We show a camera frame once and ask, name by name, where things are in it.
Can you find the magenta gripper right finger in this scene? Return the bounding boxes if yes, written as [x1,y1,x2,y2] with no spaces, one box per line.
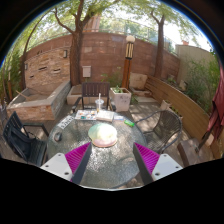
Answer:
[133,142,182,185]

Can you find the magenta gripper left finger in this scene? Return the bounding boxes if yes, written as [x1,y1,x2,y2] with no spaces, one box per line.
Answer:
[41,142,92,185]

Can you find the round pastel mouse pad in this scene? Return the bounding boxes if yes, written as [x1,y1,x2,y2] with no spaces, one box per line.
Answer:
[88,123,117,147]

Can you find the round glass patio table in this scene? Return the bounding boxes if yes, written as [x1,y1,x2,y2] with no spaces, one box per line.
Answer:
[47,116,146,189]

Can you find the wicker metal chair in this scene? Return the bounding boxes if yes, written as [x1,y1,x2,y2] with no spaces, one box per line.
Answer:
[135,110,182,154]

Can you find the curved wooden bench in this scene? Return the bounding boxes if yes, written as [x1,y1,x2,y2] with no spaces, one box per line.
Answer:
[145,76,224,166]

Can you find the green lighter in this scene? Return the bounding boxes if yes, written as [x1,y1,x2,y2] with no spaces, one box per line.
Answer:
[124,120,135,127]

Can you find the watercolour paint palette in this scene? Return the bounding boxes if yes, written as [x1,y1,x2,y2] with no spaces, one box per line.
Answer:
[75,110,97,120]

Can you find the open book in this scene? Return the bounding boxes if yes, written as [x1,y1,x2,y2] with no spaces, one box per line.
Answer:
[96,110,114,122]

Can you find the clear plastic cup with straw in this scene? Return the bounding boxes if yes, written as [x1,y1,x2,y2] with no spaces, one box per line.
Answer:
[95,96,104,111]

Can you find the stone raised planter bed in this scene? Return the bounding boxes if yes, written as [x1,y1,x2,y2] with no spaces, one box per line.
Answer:
[7,81,71,120]

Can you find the white square planter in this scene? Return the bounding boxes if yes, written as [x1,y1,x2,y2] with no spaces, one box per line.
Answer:
[110,87,131,112]

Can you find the dark wooden slat chair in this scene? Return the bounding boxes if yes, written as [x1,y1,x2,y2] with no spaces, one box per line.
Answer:
[72,82,116,113]

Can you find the red folded umbrella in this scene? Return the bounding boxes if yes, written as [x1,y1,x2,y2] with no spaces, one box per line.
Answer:
[207,67,224,139]

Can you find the grey electrical box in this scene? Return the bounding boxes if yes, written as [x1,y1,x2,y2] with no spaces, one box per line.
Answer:
[82,66,91,78]

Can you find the right tree trunk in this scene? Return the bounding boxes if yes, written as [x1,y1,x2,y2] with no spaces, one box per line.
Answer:
[150,10,165,78]

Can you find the tree trunk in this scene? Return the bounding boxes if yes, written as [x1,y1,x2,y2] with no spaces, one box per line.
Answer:
[53,0,96,85]
[150,10,165,78]

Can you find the left tree trunk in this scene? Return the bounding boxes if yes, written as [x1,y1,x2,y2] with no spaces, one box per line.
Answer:
[53,0,96,85]

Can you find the wooden lamp post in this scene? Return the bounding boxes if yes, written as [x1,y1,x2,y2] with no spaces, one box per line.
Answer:
[122,35,135,88]

